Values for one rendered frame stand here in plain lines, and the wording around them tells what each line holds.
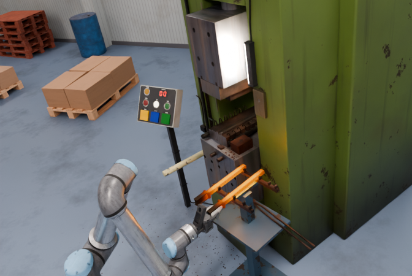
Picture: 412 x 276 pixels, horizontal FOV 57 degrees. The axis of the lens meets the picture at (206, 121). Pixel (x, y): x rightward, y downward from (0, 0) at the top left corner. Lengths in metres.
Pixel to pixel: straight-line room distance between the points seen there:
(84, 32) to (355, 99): 6.00
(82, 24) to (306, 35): 5.97
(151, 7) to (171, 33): 0.59
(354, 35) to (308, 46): 0.27
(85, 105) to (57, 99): 0.47
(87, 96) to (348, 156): 3.56
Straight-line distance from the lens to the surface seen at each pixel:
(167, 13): 7.17
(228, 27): 2.18
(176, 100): 2.76
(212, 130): 2.60
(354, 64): 2.31
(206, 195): 2.19
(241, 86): 2.42
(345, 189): 2.82
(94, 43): 7.74
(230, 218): 2.41
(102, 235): 2.12
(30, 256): 3.69
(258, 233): 2.31
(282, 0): 1.92
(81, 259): 2.16
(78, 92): 5.28
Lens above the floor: 2.36
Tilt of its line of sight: 30 degrees down
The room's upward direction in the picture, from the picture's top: 10 degrees counter-clockwise
